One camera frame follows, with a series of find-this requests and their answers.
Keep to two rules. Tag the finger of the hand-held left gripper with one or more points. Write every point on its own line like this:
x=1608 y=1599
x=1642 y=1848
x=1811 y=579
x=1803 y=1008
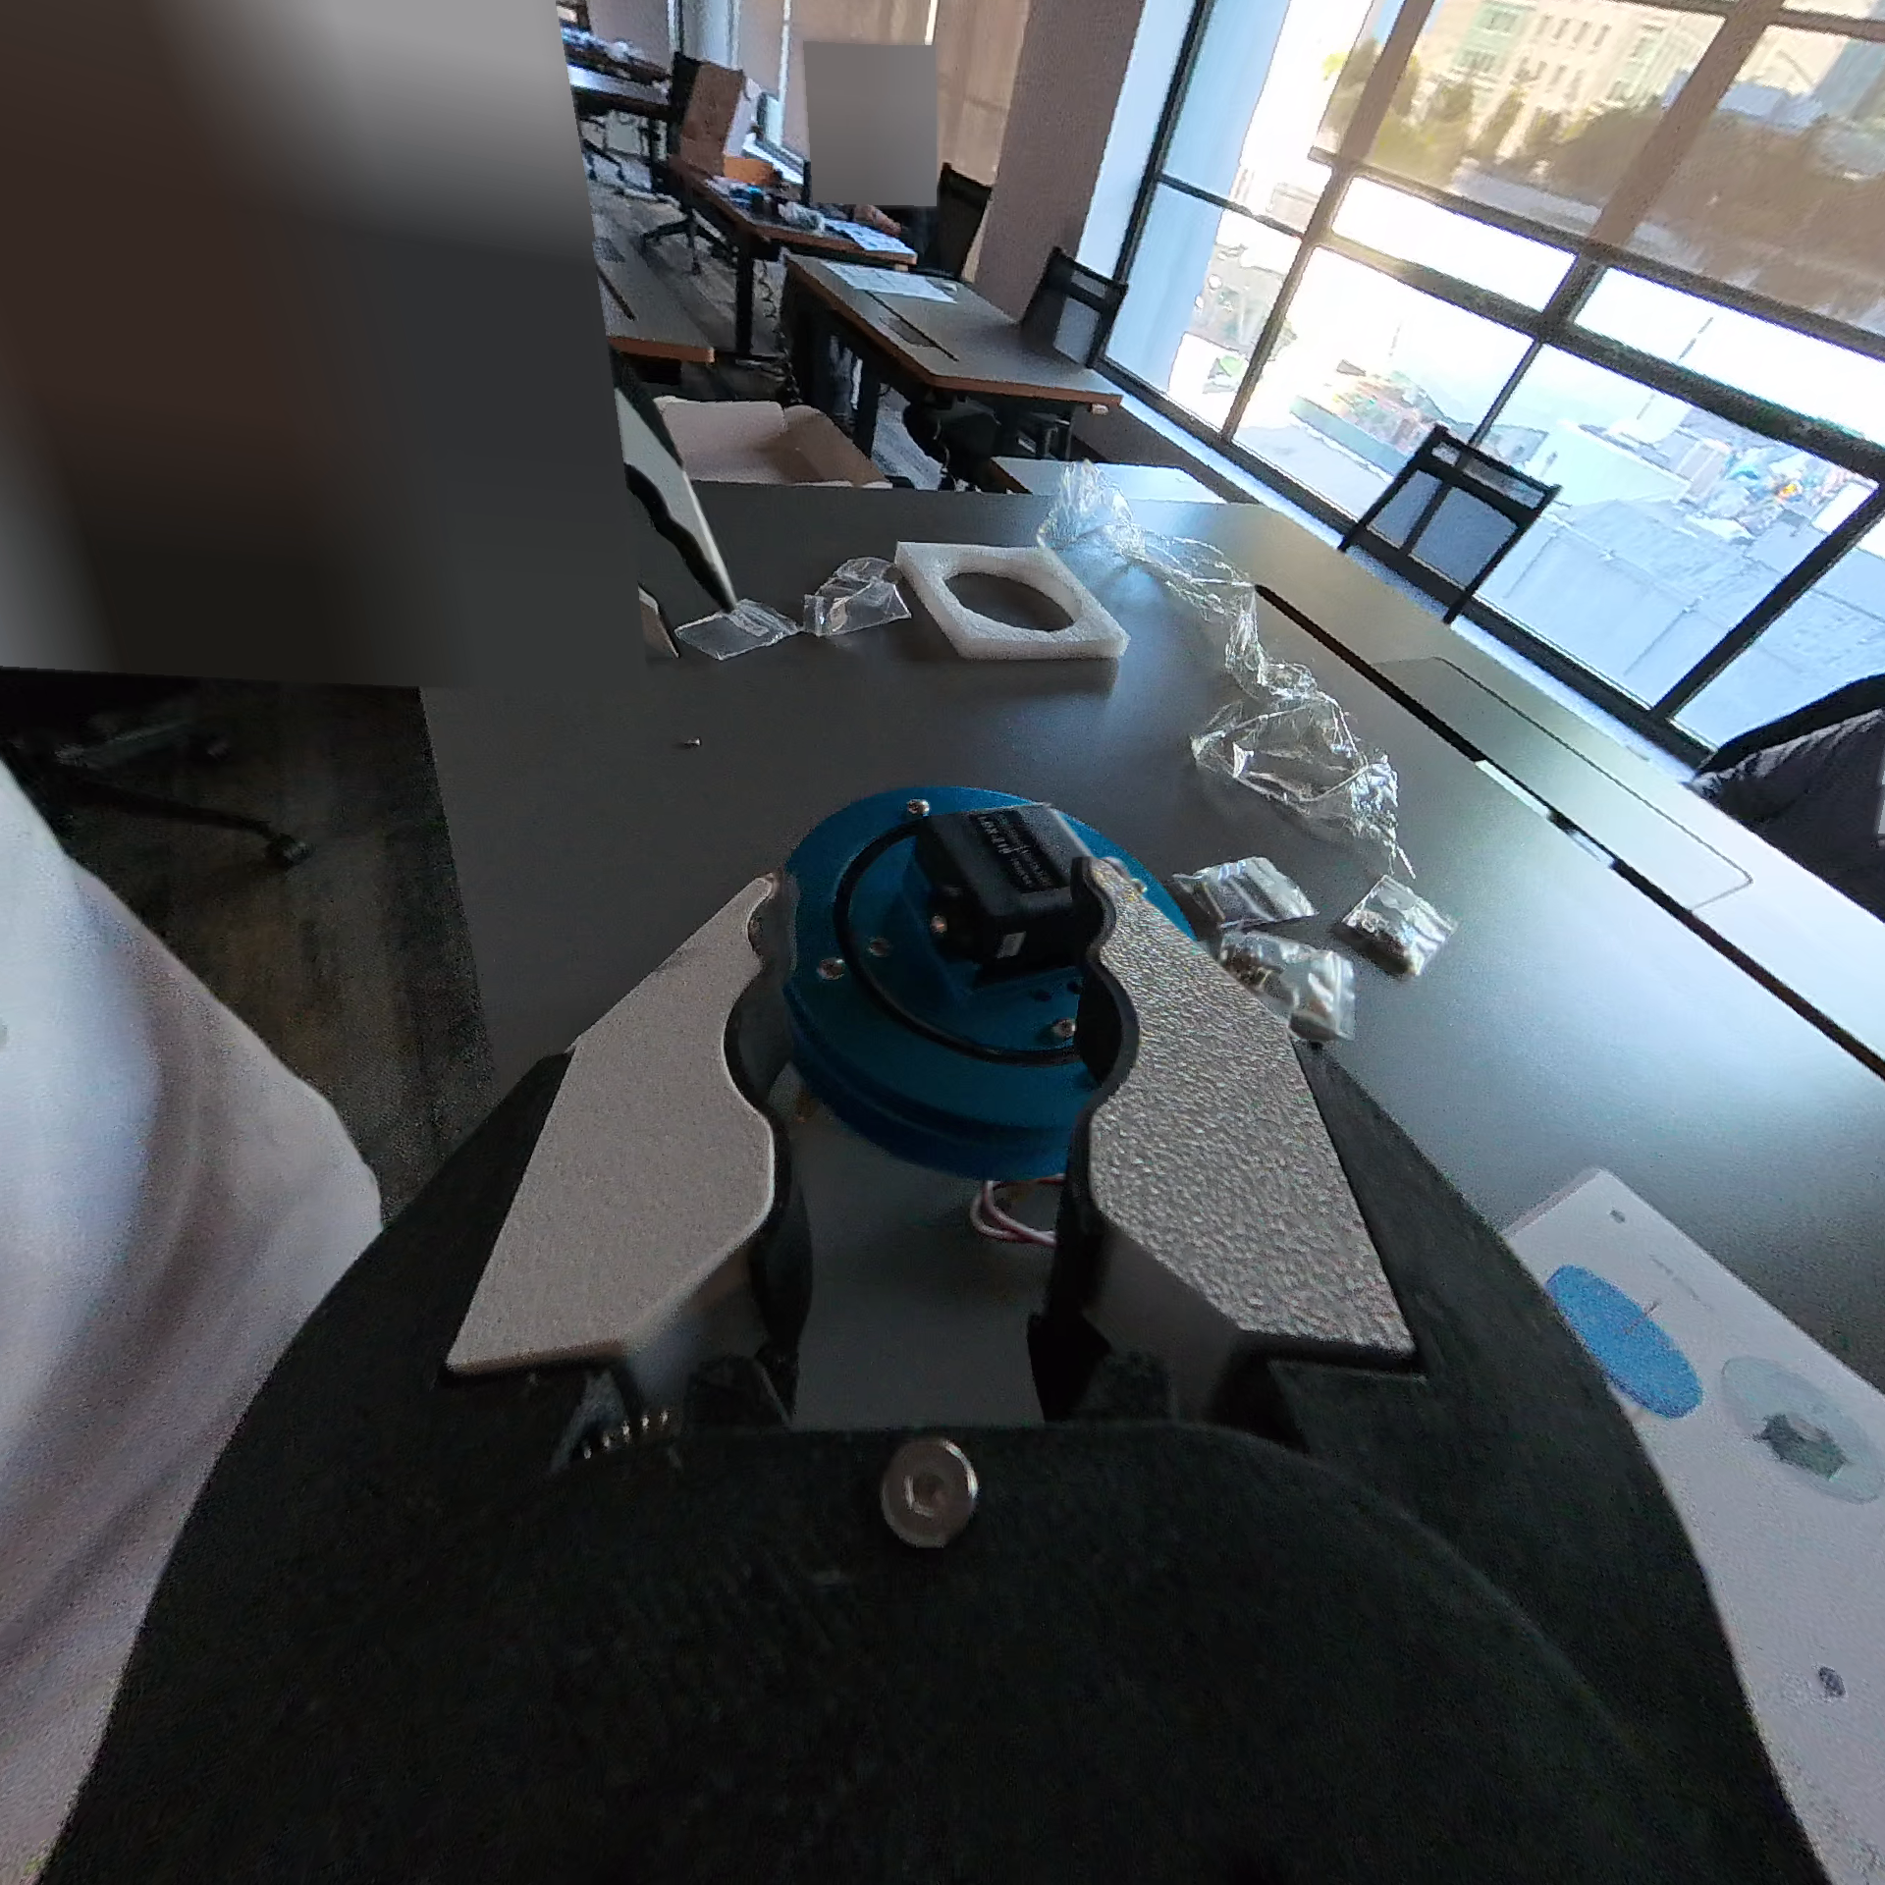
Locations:
x=656 y=627
x=680 y=485

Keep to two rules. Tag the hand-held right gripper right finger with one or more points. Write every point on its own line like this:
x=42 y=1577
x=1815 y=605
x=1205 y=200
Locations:
x=1237 y=1150

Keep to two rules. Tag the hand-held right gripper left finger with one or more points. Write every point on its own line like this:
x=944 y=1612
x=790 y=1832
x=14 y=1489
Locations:
x=633 y=1178

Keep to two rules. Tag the small clear screw bag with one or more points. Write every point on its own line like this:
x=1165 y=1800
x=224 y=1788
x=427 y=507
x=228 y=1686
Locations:
x=854 y=597
x=1399 y=924
x=736 y=631
x=1303 y=984
x=1251 y=892

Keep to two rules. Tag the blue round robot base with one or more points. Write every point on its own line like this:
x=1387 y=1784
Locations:
x=884 y=914

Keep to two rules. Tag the wooden-edged office desk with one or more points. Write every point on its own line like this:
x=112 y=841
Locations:
x=796 y=228
x=654 y=332
x=972 y=346

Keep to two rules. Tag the dark grey desk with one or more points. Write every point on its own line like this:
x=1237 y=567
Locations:
x=914 y=723

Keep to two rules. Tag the grey neighbouring desk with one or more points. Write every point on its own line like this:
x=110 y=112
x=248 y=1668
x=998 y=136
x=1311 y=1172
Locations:
x=1414 y=619

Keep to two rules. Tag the open cardboard box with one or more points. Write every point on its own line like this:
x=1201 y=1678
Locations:
x=750 y=442

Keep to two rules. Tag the black office chair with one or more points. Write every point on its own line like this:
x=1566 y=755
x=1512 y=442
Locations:
x=680 y=89

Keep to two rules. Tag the crumpled clear plastic wrap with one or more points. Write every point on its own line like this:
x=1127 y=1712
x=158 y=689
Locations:
x=1097 y=515
x=1297 y=751

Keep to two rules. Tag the person's white sweatshirt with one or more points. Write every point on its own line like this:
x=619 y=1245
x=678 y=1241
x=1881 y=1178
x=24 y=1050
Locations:
x=132 y=1178

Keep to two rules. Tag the white paper sheet blue spot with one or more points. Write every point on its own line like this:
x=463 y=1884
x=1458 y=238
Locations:
x=1768 y=1547

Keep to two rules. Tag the dark jacket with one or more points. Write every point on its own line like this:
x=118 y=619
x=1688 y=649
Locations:
x=1811 y=797

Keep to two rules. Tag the black slatted chair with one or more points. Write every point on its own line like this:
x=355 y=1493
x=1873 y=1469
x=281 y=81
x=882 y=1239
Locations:
x=1436 y=458

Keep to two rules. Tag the black-framed window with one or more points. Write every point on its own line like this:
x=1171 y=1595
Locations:
x=1399 y=340

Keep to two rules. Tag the white foam frame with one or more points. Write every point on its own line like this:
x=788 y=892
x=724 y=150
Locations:
x=920 y=583

